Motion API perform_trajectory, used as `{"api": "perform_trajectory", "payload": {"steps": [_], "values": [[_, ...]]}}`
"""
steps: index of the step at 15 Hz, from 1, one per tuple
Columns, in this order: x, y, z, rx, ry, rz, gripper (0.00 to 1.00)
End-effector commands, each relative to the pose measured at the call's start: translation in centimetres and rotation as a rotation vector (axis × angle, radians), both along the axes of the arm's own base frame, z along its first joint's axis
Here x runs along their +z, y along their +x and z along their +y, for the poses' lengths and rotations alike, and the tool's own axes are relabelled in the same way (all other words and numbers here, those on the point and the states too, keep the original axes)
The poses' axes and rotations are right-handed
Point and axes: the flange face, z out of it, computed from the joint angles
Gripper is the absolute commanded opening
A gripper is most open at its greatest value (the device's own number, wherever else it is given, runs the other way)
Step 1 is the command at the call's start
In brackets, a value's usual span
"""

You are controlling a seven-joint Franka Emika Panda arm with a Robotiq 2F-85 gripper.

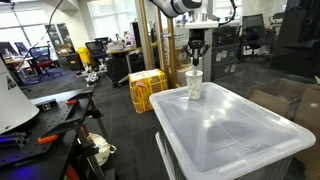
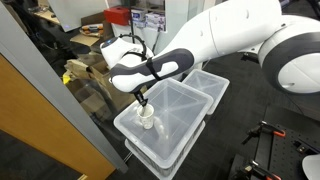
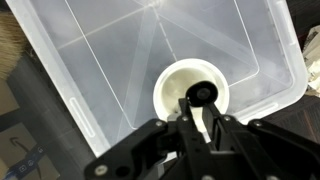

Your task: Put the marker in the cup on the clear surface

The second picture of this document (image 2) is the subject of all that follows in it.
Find flattened brown cardboard box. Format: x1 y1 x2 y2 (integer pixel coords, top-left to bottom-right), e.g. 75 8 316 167
64 59 113 122

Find open brown cardboard box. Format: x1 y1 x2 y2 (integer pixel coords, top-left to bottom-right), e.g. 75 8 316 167
87 55 148 113

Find white patterned paper cup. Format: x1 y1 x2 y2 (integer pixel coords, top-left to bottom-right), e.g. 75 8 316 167
136 103 156 130

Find orange handled bar clamp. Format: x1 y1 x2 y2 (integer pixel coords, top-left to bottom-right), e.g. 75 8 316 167
237 159 284 180
241 120 287 145

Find small black labelled box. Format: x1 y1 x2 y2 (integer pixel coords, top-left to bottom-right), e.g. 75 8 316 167
293 139 315 155

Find clear plastic storage bin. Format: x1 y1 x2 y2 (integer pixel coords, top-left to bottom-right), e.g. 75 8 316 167
113 77 214 169

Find white and blue carton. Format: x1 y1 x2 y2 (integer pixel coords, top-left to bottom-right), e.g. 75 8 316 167
130 8 147 29
145 11 167 33

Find black perforated table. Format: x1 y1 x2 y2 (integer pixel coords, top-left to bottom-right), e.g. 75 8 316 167
228 105 320 180

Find grey partition post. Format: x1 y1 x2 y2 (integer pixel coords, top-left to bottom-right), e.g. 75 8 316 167
0 2 130 174

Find white board panel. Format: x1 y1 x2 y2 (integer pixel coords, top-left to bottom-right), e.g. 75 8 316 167
46 0 110 33

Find thin black pole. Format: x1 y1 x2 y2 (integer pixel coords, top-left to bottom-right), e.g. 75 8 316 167
128 0 137 37

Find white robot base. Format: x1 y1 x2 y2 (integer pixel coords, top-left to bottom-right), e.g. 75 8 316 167
301 153 320 180

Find orange wooden door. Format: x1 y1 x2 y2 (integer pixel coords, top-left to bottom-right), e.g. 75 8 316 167
0 54 117 180

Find small yellow object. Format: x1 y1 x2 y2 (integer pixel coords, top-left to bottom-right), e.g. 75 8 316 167
62 73 72 85

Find red box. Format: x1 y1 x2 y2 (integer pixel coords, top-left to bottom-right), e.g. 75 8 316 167
103 5 132 27

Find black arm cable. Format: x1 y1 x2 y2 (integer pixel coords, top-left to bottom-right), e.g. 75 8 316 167
118 33 164 82

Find clear plastic bin rear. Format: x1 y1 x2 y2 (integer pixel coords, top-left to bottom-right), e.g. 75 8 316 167
181 68 231 116

